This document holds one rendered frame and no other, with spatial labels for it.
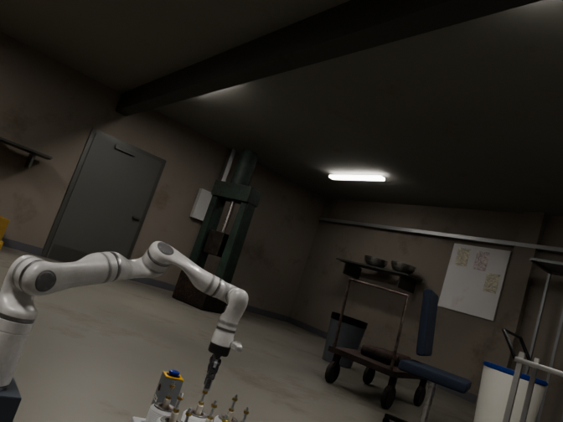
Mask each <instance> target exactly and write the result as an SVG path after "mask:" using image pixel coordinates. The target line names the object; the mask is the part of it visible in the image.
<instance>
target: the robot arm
mask: <svg viewBox="0 0 563 422"><path fill-rule="evenodd" d="M171 264H173V265H176V266H177V267H179V268H180V269H182V270H183V271H184V272H185V274H186V275H187V277H188V278H189V279H190V281H191V282H192V284H193V285H194V286H195V287H196V288H197V289H198V290H200V291H202V292H203V293H205V294H207V295H209V296H212V297H215V298H218V299H219V300H221V301H223V302H225V303H226V304H228V306H227V308H226V310H225V312H223V313H222V314H221V315H220V319H219V321H218V324H217V327H216V328H215V330H214V334H213V336H212V338H211V341H210V344H209V348H208V350H209V352H211V353H213V354H212V357H210V359H209V365H208V370H207V375H206V378H205V381H204V390H206V391H209V390H210V387H211V384H212V382H213V380H214V377H215V375H216V374H217V372H218V369H219V365H220V364H221V359H220V357H221V356H222V357H228V355H229V353H230V349H231V348H233V349H234V350H236V351H238V352H241V351H242V344H241V342H237V341H233V340H234V336H235V331H236V328H237V326H238V322H239V320H240V319H241V317H242V315H243V313H244V311H245V309H246V307H247V304H248V300H249V297H248V294H247V293H246V291H244V290H242V289H240V288H238V287H236V286H233V285H231V284H229V283H227V282H225V281H224V280H222V279H220V278H219V277H218V276H216V275H213V274H211V273H209V272H208V271H206V270H204V269H202V268H201V267H199V266H198V265H196V264H195V263H194V262H193V261H192V260H190V259H189V258H187V257H186V256H185V255H183V254H181V253H180V252H179V251H177V250H176V249H174V247H172V246H171V245H169V244H166V243H164V242H162V241H155V242H153V243H152V244H151V245H150V247H149V248H148V249H147V251H146V252H145V254H144V255H143V256H142V257H141V258H138V259H134V260H128V259H127V258H125V257H124V256H123V255H121V254H119V253H117V252H113V251H107V252H98V253H93V254H89V255H87V256H85V257H83V258H82V259H80V260H77V261H74V262H66V263H53V262H48V261H46V260H43V259H40V258H39V257H36V256H34V255H23V256H21V257H19V258H17V259H16V260H15V261H14V262H13V263H12V264H11V266H10V268H9V269H8V273H7V274H6V277H5V279H4V282H3V286H2V288H1V290H0V391H3V390H6V389H8V386H9V384H10V383H11V380H12V377H13V374H14V372H15V369H16V367H17V365H18V361H19V359H20V357H21V355H22V352H23V349H24V346H25V344H26V342H27V340H28V336H29V333H30V332H31V329H32V327H33V324H34V321H35V319H36V316H37V314H38V312H37V310H36V308H35V306H34V296H44V295H48V294H51V293H55V292H57V291H62V290H66V289H69V288H73V287H78V286H89V285H95V284H102V283H107V282H113V281H117V280H127V279H133V278H152V277H159V276H160V275H162V274H164V273H165V271H166V270H167V269H168V267H169V266H170V265H171ZM212 374H213V375H212Z"/></svg>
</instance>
